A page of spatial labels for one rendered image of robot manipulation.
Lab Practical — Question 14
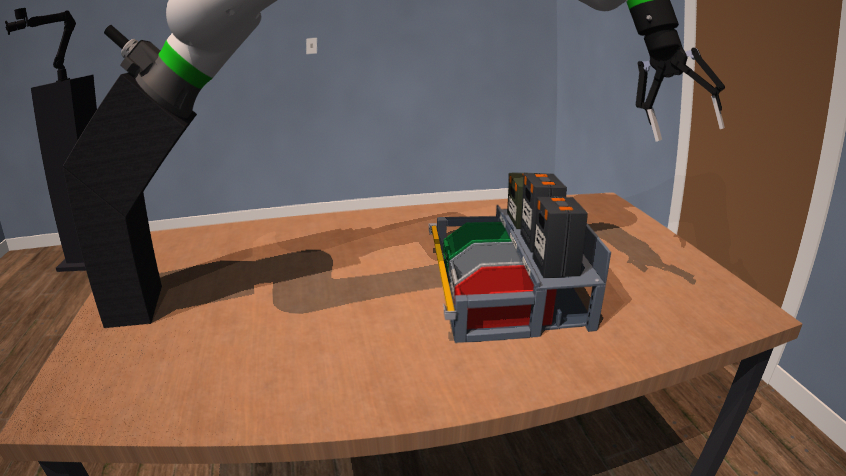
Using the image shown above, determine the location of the red open bin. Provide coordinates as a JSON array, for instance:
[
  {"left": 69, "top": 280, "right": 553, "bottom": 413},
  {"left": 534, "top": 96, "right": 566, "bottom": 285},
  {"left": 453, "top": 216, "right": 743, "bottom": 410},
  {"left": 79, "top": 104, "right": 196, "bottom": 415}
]
[{"left": 454, "top": 265, "right": 557, "bottom": 329}]

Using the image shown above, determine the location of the green bin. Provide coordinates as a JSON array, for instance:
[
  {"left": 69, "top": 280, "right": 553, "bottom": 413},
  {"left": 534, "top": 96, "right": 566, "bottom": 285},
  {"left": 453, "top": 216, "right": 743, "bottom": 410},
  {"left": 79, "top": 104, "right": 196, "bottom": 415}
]
[{"left": 443, "top": 222, "right": 512, "bottom": 274}]

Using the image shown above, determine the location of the orange retaining rail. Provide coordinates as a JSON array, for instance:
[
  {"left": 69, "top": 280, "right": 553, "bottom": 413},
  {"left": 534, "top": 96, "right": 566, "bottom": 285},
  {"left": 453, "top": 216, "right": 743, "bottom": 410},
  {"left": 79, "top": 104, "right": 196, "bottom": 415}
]
[{"left": 432, "top": 226, "right": 454, "bottom": 311}]

